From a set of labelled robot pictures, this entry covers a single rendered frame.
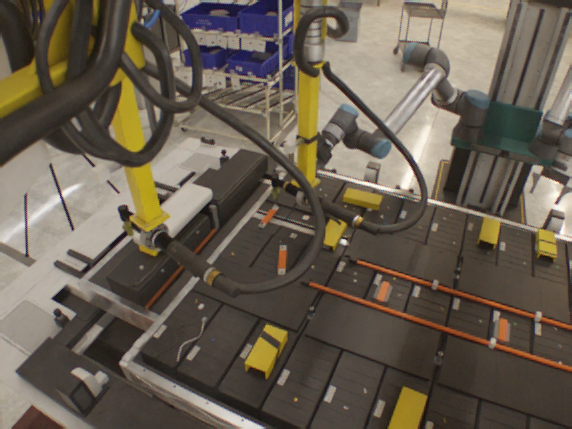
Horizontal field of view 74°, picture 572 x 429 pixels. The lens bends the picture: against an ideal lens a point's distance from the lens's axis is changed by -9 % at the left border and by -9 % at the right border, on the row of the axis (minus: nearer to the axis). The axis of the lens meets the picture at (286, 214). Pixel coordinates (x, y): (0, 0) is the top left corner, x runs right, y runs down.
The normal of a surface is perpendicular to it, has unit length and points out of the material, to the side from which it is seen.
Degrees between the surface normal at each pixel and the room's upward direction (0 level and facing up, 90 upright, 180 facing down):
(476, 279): 0
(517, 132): 90
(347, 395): 0
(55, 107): 58
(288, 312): 0
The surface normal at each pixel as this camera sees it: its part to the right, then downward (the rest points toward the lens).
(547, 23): -0.39, 0.59
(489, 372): 0.00, -0.77
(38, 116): 0.82, -0.26
